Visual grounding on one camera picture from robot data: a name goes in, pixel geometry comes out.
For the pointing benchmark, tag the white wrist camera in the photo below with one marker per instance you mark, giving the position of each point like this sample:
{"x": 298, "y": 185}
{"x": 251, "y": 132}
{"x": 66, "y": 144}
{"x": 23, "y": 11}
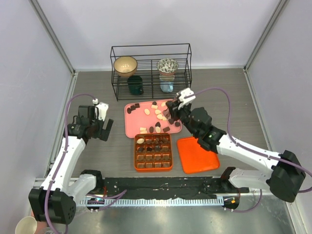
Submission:
{"x": 185, "y": 97}
{"x": 101, "y": 109}

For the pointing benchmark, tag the pink mug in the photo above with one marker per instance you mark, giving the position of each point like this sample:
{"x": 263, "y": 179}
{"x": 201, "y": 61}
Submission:
{"x": 27, "y": 225}

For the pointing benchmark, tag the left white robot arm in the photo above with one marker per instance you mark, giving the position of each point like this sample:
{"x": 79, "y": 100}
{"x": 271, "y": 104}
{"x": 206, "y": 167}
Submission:
{"x": 55, "y": 201}

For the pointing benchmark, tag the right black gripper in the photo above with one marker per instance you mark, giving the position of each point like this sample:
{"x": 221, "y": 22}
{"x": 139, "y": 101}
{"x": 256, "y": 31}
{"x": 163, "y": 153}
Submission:
{"x": 173, "y": 108}

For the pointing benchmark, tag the black wire rack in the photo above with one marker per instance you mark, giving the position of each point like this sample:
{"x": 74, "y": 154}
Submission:
{"x": 147, "y": 57}

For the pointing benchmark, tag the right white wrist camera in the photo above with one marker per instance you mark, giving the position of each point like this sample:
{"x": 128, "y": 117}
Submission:
{"x": 185, "y": 97}

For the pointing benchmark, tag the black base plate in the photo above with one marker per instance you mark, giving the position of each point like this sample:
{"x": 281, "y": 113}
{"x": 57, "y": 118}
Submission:
{"x": 163, "y": 188}

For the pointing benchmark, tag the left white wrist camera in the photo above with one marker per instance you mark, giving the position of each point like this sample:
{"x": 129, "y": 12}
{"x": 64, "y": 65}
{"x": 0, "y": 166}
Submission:
{"x": 101, "y": 109}

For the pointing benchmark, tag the tan bowl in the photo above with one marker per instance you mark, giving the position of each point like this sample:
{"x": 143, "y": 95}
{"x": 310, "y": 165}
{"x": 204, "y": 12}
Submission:
{"x": 125, "y": 66}

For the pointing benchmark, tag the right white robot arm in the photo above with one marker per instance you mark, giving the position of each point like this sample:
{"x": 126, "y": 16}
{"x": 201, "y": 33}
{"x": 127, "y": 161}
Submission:
{"x": 280, "y": 173}

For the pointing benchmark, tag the orange box lid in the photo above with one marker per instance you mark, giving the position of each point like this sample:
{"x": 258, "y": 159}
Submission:
{"x": 195, "y": 159}

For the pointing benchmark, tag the orange chocolate box tray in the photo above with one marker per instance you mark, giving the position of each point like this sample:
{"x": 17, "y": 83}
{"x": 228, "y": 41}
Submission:
{"x": 153, "y": 153}

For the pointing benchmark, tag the light blue mug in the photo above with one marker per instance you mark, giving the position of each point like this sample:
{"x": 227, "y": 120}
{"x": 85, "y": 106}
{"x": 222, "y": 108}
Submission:
{"x": 167, "y": 86}

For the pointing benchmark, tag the pink tray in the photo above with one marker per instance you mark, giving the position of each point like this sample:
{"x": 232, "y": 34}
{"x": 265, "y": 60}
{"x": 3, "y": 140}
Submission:
{"x": 141, "y": 116}

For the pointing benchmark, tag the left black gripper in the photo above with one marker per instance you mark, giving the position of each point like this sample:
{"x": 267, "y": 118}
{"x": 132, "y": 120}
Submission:
{"x": 102, "y": 134}

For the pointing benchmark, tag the white cable duct rail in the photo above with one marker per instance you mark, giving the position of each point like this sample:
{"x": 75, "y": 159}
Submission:
{"x": 88, "y": 202}

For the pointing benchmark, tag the floral patterned bowl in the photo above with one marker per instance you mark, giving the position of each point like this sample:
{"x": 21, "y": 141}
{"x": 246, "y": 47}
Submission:
{"x": 167, "y": 66}

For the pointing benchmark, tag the dark green mug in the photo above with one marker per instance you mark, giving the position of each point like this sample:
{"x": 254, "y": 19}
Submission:
{"x": 135, "y": 85}

